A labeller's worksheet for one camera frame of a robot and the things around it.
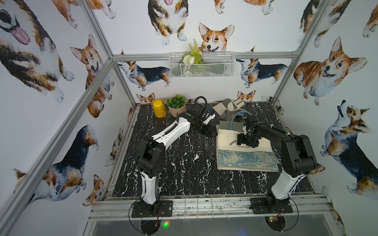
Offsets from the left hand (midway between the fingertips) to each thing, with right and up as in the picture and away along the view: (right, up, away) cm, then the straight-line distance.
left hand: (213, 130), depth 87 cm
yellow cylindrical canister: (-38, +14, +20) cm, 45 cm away
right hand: (+19, -9, +8) cm, 22 cm away
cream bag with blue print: (+10, -16, 0) cm, 19 cm away
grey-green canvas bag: (+9, +3, +14) cm, 17 cm away
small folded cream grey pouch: (+15, +18, +30) cm, 38 cm away
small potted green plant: (-24, +17, +16) cm, 34 cm away
